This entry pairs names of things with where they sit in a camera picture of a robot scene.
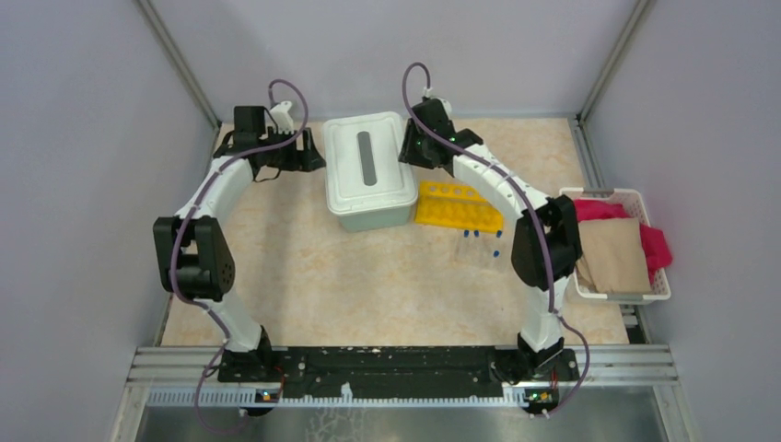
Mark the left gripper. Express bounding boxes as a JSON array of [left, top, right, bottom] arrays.
[[259, 125, 326, 172]]

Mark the white plastic lid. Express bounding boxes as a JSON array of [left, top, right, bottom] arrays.
[[321, 111, 418, 217]]

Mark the yellow test tube rack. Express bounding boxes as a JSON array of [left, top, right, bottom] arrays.
[[414, 180, 504, 233]]

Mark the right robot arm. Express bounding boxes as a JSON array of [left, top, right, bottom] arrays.
[[399, 98, 582, 379]]

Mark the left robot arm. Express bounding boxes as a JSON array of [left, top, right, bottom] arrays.
[[153, 100, 326, 381]]

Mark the teal plastic bin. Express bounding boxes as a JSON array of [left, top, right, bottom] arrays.
[[328, 203, 414, 233]]

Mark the white perforated basket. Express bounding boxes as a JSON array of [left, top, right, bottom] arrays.
[[559, 187, 671, 306]]

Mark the brown paper bag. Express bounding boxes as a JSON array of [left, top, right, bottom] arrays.
[[577, 218, 651, 294]]

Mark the pink cloth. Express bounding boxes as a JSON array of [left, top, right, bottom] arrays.
[[575, 199, 672, 294]]

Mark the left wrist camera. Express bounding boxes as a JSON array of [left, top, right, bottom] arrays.
[[270, 100, 297, 134]]

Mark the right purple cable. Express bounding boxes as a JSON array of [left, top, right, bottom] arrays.
[[401, 62, 592, 420]]

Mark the purple cable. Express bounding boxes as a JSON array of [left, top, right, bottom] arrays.
[[401, 62, 592, 420], [169, 79, 310, 436]]

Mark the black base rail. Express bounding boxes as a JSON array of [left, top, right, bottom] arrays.
[[217, 346, 579, 400]]

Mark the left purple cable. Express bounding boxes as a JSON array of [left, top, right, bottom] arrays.
[[169, 79, 310, 436]]

